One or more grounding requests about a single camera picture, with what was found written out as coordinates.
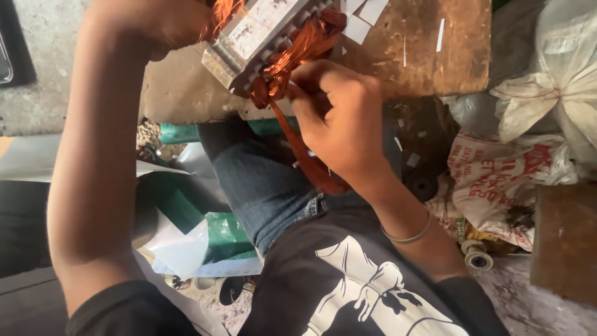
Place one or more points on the silver bangle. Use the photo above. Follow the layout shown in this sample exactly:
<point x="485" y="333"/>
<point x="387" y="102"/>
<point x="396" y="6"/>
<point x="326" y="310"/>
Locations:
<point x="410" y="239"/>

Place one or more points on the worn wooden work board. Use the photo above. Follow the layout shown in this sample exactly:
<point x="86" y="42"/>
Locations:
<point x="419" y="70"/>

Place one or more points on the person's left hand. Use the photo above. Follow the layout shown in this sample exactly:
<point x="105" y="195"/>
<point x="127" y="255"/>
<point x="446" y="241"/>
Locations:
<point x="179" y="23"/>

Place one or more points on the person's right hand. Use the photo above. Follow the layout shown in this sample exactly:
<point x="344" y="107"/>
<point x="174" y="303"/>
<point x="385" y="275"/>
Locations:
<point x="347" y="126"/>

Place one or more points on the green pipe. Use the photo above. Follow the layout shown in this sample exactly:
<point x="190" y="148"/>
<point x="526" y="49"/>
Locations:
<point x="179" y="133"/>

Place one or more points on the grey plastic bag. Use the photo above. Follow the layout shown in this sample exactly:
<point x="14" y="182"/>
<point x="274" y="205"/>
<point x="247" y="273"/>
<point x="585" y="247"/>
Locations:
<point x="471" y="114"/>

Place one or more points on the white ribbed spool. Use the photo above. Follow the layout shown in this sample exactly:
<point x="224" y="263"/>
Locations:
<point x="478" y="259"/>

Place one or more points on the grey metal stator core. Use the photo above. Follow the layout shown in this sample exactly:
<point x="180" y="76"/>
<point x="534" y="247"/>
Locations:
<point x="261" y="32"/>

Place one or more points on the black round pulley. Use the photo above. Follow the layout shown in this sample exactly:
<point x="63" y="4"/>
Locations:
<point x="422" y="185"/>

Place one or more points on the black tray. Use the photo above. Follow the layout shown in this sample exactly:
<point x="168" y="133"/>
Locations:
<point x="16" y="42"/>

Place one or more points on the person's right fingers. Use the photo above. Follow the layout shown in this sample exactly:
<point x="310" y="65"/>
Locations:
<point x="308" y="98"/>

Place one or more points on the green and white plastic sheet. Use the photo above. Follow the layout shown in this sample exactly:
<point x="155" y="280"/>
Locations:
<point x="219" y="238"/>

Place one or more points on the white paper strip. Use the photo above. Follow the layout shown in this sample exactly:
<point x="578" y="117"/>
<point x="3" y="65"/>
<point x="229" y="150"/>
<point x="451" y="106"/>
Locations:
<point x="440" y="35"/>

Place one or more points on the blue jeans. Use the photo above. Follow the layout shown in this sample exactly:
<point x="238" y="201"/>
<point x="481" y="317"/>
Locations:
<point x="261" y="186"/>

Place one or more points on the brown wooden block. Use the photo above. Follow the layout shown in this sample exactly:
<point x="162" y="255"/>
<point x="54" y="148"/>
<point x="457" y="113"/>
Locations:
<point x="564" y="242"/>

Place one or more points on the white sack with red print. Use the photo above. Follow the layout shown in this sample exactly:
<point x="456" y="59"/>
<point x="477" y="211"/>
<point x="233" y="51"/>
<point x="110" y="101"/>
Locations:
<point x="494" y="186"/>

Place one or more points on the tied white plastic sack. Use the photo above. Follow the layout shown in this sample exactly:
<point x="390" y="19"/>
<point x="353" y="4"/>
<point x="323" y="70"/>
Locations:
<point x="559" y="88"/>

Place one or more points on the black printed t-shirt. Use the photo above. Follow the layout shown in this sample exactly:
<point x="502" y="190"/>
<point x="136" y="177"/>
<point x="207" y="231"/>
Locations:
<point x="326" y="280"/>

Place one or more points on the white insulation paper pieces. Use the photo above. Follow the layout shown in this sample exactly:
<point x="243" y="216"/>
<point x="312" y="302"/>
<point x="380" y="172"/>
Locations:
<point x="358" y="28"/>

